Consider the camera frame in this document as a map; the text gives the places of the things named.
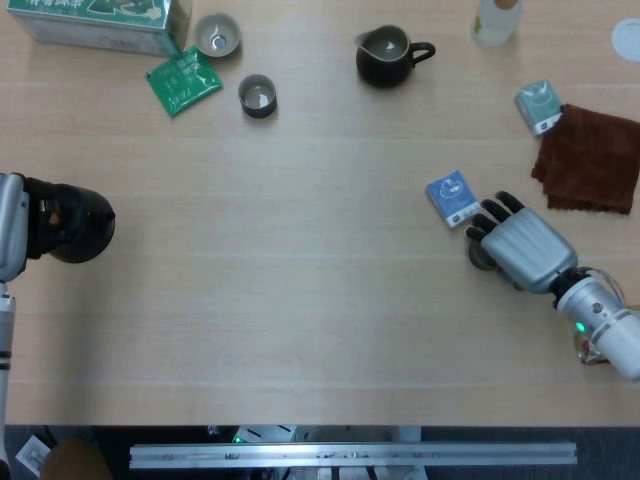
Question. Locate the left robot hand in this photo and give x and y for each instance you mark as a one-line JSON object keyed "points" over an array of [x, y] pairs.
{"points": [[11, 225]]}

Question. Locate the dark teacup with grey interior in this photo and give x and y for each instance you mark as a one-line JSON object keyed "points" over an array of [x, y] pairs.
{"points": [[477, 260], [257, 95]]}

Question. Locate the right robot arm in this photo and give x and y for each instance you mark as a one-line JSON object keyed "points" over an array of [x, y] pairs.
{"points": [[600, 315]]}

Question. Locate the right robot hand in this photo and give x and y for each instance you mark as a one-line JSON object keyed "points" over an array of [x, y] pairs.
{"points": [[530, 250]]}

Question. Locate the blue small tissue pack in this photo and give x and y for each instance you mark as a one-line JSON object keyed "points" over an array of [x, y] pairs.
{"points": [[452, 197]]}

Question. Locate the teal small tissue pack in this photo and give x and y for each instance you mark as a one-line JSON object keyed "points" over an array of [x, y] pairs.
{"points": [[539, 105]]}

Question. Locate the brown folded cloth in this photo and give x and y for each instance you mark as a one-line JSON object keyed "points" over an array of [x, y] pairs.
{"points": [[590, 160]]}

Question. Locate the green tea carton box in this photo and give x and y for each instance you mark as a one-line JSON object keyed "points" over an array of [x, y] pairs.
{"points": [[100, 27]]}

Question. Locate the green tea sachet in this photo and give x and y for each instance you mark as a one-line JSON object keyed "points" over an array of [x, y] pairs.
{"points": [[182, 80]]}

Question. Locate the flared grey ceramic teacup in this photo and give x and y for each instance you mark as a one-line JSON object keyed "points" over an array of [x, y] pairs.
{"points": [[217, 32]]}

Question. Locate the silver foil bag red prints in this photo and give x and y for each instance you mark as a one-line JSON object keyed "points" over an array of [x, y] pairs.
{"points": [[587, 356]]}

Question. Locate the aluminium profile rail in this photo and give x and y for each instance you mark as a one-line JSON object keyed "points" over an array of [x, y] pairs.
{"points": [[350, 455]]}

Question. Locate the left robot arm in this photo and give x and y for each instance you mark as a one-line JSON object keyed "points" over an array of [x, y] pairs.
{"points": [[5, 325]]}

